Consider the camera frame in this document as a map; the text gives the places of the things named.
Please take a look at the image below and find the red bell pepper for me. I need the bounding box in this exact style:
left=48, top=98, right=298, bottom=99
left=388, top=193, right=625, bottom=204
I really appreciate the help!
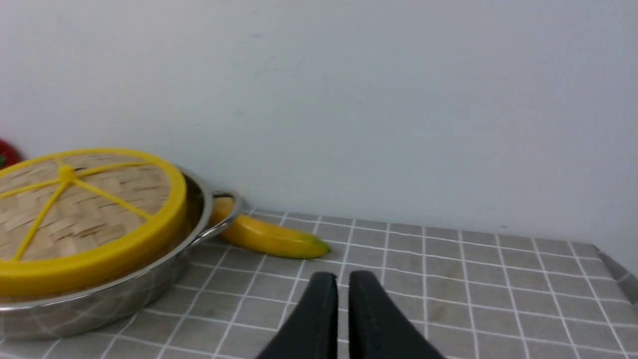
left=0, top=139, right=23, bottom=170

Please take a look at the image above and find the grey checkered tablecloth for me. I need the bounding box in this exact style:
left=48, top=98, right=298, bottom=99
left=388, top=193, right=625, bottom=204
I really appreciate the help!
left=1, top=209, right=638, bottom=359

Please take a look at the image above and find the yellow bamboo steamer lid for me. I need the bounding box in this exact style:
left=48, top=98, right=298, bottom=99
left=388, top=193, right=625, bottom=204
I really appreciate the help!
left=0, top=148, right=187, bottom=302

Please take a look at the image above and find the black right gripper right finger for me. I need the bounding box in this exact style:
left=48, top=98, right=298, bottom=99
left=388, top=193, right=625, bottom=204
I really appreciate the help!
left=348, top=271, right=444, bottom=359

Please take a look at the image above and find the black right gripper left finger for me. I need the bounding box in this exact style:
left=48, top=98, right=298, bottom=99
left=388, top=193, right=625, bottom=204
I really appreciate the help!
left=257, top=271, right=338, bottom=359

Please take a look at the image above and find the yellow banana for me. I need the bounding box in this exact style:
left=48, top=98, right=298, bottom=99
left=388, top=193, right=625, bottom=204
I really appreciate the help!
left=219, top=213, right=331, bottom=259

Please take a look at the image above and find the stainless steel pot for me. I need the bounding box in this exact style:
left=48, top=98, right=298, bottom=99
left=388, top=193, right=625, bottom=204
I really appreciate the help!
left=1, top=170, right=245, bottom=340

